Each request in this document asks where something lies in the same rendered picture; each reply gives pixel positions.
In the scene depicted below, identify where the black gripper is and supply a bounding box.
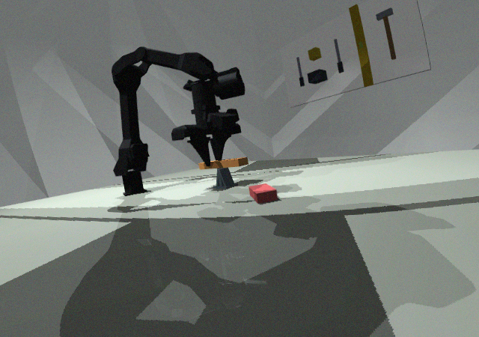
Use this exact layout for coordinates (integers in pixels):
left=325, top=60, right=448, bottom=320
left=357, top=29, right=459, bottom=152
left=171, top=101, right=241, bottom=166

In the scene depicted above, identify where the red block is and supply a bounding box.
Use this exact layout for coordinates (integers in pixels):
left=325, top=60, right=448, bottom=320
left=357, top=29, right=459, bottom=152
left=248, top=183, right=278, bottom=203

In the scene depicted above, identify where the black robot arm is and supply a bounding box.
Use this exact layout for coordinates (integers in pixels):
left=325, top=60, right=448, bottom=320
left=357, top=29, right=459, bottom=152
left=112, top=46, right=245, bottom=196

